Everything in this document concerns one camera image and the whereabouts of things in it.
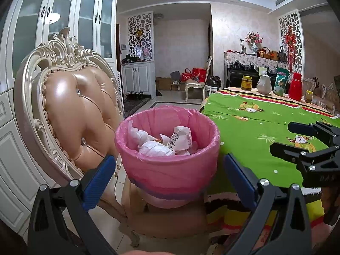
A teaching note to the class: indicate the pale green plastic jug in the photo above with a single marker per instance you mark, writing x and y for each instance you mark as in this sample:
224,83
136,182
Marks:
262,71

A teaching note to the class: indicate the black piano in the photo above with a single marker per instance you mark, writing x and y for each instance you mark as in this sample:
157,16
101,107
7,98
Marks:
239,79

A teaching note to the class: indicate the pink-lined trash bin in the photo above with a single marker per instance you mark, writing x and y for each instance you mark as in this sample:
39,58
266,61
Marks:
164,175

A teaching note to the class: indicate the printed paper cup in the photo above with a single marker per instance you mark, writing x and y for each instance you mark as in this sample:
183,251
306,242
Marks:
183,138

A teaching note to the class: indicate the brown handbag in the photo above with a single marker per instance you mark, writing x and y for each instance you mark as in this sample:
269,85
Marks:
271,56

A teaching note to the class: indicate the white paper ball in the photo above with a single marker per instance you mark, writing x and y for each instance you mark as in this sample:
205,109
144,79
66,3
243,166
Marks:
155,148

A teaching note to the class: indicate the tall white lattice screen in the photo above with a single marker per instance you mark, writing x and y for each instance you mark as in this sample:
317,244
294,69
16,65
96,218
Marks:
299,42

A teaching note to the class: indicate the small yellow-lid jar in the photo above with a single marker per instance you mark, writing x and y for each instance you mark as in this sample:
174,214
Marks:
309,97

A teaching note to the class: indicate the white dining chair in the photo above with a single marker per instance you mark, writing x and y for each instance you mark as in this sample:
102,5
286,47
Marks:
195,86

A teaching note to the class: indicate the cardboard boxes on floor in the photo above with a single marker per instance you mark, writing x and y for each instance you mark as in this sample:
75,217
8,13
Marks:
163,83

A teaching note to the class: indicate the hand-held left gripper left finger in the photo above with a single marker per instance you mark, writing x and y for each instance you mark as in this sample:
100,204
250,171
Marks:
98,183

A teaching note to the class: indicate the red orange basket bag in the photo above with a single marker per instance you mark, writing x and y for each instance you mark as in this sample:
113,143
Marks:
261,53

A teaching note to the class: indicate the ornate beige armchair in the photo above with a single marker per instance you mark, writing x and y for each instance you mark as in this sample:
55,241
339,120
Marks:
318,95

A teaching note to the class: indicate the white lattice hallway panel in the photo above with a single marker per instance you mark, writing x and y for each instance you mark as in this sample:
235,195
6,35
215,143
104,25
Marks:
140,26

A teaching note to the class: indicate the white ceramic jug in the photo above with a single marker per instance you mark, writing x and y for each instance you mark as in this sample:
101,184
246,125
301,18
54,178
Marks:
263,85

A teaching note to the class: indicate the red gift bags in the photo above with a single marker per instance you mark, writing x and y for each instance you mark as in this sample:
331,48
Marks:
198,75

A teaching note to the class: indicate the metal stand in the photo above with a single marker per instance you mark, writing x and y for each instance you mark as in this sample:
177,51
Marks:
242,45

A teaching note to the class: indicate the green printed tablecloth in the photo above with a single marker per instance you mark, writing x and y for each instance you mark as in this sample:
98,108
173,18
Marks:
252,127

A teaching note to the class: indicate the green snack bag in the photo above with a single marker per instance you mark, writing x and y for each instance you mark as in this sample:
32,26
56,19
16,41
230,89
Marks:
281,83

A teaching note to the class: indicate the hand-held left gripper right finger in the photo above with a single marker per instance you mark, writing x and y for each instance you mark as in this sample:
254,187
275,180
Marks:
239,183

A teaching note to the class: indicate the tall white glass-door cabinet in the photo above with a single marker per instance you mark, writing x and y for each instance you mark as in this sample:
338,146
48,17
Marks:
87,18

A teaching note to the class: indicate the floral lace piano cover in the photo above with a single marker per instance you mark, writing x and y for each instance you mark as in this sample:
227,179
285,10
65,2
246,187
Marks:
239,59

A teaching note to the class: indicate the ornate tan leather chair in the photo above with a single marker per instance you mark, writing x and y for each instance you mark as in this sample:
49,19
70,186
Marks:
79,106

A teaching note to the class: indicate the dark floor rug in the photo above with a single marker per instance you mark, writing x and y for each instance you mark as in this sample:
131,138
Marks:
135,107

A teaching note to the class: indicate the yellow-lid glass jar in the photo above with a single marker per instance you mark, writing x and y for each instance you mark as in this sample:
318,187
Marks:
246,83

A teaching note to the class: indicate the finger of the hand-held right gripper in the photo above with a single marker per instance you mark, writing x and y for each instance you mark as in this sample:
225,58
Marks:
302,128
287,152

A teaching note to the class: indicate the low white cabinet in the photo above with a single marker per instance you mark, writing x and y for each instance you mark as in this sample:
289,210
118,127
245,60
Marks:
139,79

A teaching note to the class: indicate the dark handbag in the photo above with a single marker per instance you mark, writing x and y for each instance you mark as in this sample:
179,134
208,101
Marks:
282,55

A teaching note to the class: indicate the red knot wall hanging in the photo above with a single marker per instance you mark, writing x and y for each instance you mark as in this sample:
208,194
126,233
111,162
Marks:
290,39

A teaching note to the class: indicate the vase with pink flowers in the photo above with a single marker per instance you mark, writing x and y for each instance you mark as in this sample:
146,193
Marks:
254,38

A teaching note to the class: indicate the dark bag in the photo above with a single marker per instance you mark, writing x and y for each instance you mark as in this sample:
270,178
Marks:
213,83

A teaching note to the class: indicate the red thermos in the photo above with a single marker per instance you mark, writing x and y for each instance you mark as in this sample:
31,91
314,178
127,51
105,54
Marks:
294,87

